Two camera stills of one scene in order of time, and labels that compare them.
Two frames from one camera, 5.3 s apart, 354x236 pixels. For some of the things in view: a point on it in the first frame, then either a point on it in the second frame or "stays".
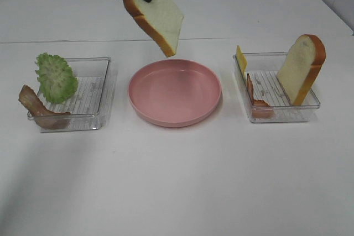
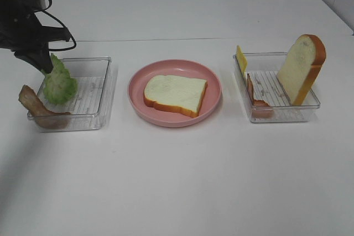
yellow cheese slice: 241,59 stays
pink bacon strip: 260,109 stays
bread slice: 161,18 -> 185,94
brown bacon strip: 40,114 stays
